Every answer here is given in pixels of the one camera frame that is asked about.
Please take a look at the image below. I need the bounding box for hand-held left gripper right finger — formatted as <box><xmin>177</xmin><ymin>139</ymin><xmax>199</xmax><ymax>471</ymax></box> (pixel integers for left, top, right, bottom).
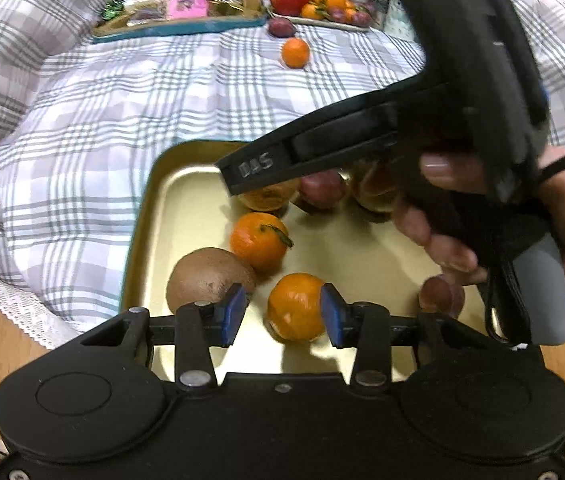
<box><xmin>321</xmin><ymin>283</ymin><xmax>493</xmax><ymax>391</ymax></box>

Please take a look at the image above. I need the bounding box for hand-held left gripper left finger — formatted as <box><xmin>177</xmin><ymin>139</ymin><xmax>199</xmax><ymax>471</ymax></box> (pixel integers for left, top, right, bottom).
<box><xmin>80</xmin><ymin>283</ymin><xmax>249</xmax><ymax>393</ymax></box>

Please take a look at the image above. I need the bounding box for gold tin tray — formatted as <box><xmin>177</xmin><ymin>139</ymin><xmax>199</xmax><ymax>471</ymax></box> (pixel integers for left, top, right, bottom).
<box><xmin>118</xmin><ymin>140</ymin><xmax>513</xmax><ymax>376</ymax></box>

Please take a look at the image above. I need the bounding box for cartoon cat thermos bottle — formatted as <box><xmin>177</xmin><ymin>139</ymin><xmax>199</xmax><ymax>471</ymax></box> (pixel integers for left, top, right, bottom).
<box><xmin>385</xmin><ymin>0</ymin><xmax>417</xmax><ymax>42</ymax></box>

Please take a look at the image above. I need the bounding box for light green fruit plate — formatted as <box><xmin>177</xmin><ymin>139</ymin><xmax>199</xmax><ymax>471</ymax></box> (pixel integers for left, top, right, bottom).
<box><xmin>266</xmin><ymin>7</ymin><xmax>370</xmax><ymax>34</ymax></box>

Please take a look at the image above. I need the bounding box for white lace bed trim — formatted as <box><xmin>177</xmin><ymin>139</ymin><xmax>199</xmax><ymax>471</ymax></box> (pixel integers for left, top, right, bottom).
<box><xmin>0</xmin><ymin>260</ymin><xmax>84</xmax><ymax>350</ymax></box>

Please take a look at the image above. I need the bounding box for grey plaid blanket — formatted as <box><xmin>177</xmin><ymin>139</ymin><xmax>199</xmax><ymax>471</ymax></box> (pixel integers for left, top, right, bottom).
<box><xmin>0</xmin><ymin>0</ymin><xmax>565</xmax><ymax>348</ymax></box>

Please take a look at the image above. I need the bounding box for pink snack packet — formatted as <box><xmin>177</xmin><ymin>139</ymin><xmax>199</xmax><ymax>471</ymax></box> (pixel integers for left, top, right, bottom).
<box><xmin>166</xmin><ymin>0</ymin><xmax>209</xmax><ymax>20</ymax></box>

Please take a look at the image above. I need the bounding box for teal snack tray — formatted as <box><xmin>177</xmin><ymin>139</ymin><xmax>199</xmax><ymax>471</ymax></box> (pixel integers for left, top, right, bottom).
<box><xmin>91</xmin><ymin>0</ymin><xmax>269</xmax><ymax>43</ymax></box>

